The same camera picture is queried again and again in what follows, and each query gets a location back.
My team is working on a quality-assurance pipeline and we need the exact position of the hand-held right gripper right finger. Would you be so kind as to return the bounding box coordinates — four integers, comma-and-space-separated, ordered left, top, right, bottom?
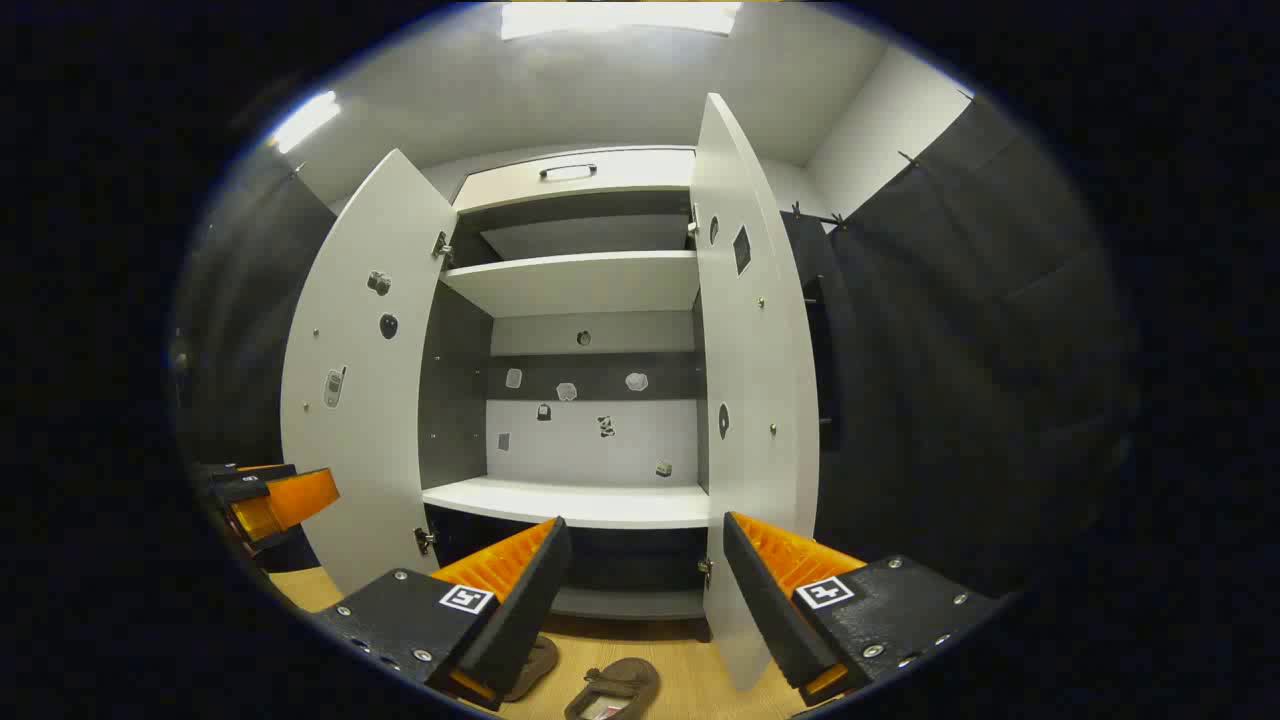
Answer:
722, 511, 1003, 708

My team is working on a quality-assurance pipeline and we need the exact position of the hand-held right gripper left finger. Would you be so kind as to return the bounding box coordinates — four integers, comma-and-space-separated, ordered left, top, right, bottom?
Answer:
308, 516, 574, 713

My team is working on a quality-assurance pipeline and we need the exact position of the brown fuzzy shoe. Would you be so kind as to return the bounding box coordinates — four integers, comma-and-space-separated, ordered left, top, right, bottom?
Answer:
503, 634, 561, 703
564, 656, 662, 720

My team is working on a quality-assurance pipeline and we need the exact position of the white shoe cabinet door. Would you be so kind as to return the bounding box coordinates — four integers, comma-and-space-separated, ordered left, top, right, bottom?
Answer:
280, 149, 458, 597
690, 93, 823, 693

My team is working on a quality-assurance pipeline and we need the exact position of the white cabinet shelf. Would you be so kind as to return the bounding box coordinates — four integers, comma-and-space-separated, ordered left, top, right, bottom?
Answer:
440, 250, 701, 319
422, 477, 713, 531

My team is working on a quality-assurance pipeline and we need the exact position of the black backdrop cloth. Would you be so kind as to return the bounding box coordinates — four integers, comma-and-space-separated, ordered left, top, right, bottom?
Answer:
175, 95, 1141, 601

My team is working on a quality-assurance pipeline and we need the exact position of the small ceiling light panel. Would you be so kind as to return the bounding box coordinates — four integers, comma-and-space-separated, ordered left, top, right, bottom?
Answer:
270, 90, 342, 154

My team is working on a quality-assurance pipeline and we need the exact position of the large ceiling light panel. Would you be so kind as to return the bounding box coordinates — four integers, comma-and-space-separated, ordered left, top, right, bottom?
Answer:
500, 0, 743, 41

